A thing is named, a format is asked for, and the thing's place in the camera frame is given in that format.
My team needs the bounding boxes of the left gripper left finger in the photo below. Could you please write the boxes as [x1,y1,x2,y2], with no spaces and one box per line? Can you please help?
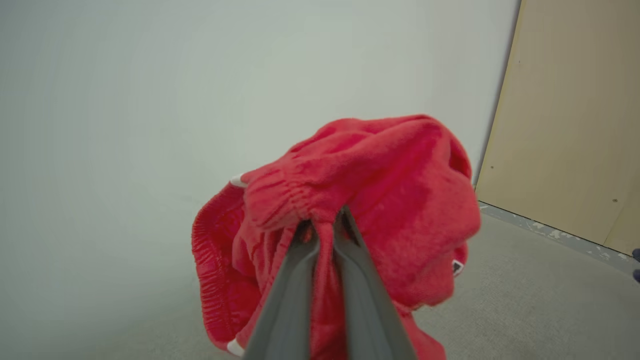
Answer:
[242,221,321,360]

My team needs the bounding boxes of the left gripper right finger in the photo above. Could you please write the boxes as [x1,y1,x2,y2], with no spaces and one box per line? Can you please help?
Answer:
[334,206,418,360]

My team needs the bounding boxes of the red shorts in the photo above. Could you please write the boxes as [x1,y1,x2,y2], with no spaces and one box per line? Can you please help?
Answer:
[191,114,482,360]

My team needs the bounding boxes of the light wooden panel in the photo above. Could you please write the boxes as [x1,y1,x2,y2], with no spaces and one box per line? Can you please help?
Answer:
[474,0,640,257]

